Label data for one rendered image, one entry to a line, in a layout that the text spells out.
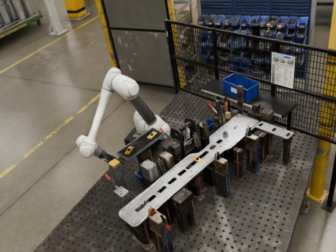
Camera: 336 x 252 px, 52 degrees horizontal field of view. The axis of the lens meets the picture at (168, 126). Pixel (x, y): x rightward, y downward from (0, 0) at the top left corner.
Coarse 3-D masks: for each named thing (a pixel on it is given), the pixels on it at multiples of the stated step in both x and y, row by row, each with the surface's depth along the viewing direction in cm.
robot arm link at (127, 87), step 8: (112, 80) 261; (120, 80) 256; (128, 80) 254; (120, 88) 255; (128, 88) 252; (136, 88) 256; (128, 96) 257; (136, 96) 267; (136, 104) 272; (144, 104) 278; (144, 112) 282; (152, 112) 291; (144, 120) 292; (152, 120) 292; (160, 120) 298; (144, 128) 309; (168, 128) 301
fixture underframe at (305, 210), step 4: (308, 180) 333; (304, 196) 317; (304, 200) 322; (304, 204) 327; (308, 204) 332; (300, 208) 309; (304, 208) 328; (308, 208) 328; (300, 212) 326; (304, 212) 325; (296, 220) 296; (288, 248) 278
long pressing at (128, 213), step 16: (224, 128) 284; (240, 128) 281; (208, 144) 270; (224, 144) 268; (192, 160) 258; (208, 160) 255; (176, 176) 247; (192, 176) 245; (144, 192) 238; (128, 208) 229; (144, 208) 227
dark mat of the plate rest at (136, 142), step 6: (150, 132) 267; (138, 138) 263; (144, 138) 262; (132, 144) 258; (138, 144) 257; (144, 144) 256; (120, 150) 254; (132, 150) 252; (138, 150) 251; (126, 156) 248
